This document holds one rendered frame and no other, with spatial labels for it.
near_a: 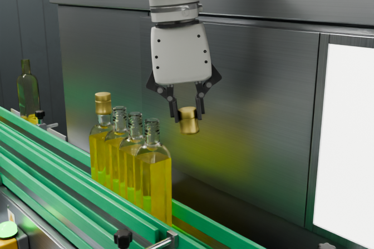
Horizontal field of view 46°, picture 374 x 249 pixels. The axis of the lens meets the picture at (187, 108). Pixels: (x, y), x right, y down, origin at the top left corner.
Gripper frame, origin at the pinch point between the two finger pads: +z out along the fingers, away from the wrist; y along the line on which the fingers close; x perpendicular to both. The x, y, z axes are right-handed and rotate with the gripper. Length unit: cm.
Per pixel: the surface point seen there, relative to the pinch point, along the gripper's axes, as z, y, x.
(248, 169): 13.8, -10.4, -1.5
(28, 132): 19, 52, -61
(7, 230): 28, 44, -15
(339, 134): 3.7, -23.1, 11.8
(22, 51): 15, 119, -266
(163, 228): 20.8, 6.8, 4.3
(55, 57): 22, 93, -262
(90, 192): 19.4, 22.7, -11.5
